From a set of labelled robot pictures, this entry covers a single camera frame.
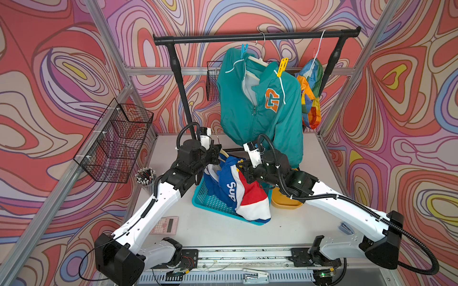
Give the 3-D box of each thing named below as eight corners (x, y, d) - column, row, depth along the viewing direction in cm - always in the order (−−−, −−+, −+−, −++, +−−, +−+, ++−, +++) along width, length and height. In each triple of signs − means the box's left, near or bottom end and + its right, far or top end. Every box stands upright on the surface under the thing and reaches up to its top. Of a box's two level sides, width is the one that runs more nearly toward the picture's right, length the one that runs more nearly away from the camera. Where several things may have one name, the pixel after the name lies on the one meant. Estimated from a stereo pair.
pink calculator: (151, 234, 81) (150, 233, 80) (156, 218, 86) (154, 216, 85) (176, 234, 81) (175, 233, 80) (179, 218, 86) (178, 216, 85)
